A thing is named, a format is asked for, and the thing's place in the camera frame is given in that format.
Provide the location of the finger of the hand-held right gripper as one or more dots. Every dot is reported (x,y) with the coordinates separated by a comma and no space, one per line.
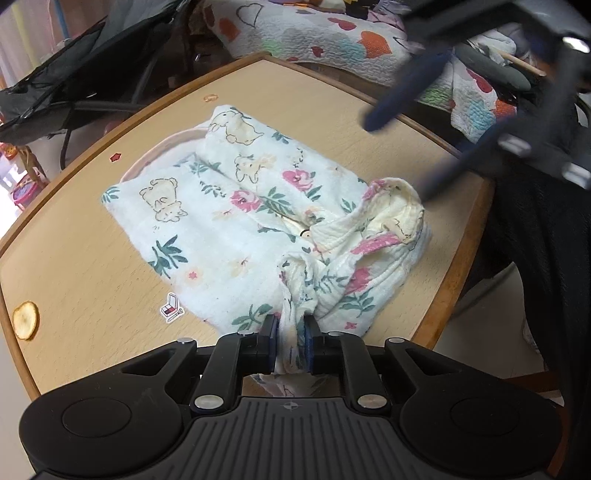
(397,94)
(457,166)

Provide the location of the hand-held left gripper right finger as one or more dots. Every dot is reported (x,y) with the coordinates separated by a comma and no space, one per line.
(308,344)

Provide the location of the heart print quilt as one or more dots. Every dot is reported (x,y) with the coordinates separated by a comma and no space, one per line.
(323,37)

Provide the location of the black reclining chair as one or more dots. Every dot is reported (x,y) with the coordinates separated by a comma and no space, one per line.
(69,78)

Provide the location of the white red sticker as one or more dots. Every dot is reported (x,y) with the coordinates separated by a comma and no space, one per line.
(171,310)

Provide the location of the small red sticker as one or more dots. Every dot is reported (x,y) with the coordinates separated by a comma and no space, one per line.
(115,157)

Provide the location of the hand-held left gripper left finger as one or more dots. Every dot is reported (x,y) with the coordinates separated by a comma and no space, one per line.
(272,341)

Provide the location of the floral bunny baby shirt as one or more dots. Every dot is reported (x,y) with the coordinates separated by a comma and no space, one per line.
(207,221)

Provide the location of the dried orange slice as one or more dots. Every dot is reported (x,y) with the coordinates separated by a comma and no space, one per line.
(25,321)

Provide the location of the pink plastic toy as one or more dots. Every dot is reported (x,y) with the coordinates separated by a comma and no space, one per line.
(21,194)

